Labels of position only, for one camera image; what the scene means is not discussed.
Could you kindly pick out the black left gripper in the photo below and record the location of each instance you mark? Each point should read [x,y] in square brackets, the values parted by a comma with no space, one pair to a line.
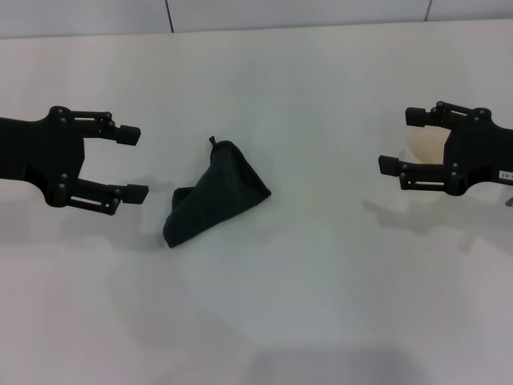
[40,152]

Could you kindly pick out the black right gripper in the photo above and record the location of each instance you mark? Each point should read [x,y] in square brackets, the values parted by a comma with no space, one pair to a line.
[477,156]

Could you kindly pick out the white paper cup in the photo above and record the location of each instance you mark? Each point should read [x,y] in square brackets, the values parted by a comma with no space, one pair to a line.
[429,146]

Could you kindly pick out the dark blue rag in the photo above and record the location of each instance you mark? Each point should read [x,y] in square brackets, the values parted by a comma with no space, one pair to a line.
[216,192]

